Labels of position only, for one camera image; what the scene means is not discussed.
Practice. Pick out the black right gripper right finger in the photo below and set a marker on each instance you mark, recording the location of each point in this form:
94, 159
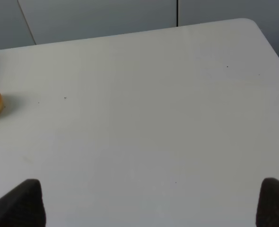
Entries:
267, 214

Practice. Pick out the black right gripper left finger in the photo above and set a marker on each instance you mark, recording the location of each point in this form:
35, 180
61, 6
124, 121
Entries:
23, 206

